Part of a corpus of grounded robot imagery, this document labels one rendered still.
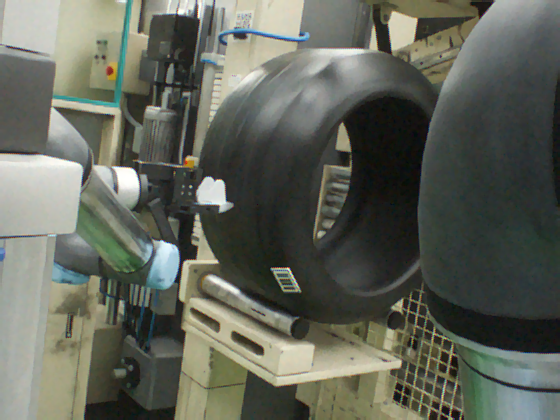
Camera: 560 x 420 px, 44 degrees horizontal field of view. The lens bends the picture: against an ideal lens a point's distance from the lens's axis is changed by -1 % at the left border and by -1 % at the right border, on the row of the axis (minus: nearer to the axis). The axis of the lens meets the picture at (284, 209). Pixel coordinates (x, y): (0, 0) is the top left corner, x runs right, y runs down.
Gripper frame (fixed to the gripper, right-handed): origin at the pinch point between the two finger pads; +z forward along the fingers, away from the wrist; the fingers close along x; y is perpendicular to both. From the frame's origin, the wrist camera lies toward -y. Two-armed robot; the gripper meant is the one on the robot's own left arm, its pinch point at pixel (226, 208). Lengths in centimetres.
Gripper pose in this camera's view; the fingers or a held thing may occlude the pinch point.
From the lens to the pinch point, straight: 131.9
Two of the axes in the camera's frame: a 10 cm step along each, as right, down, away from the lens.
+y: 1.5, -9.8, -1.1
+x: -6.2, -1.8, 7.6
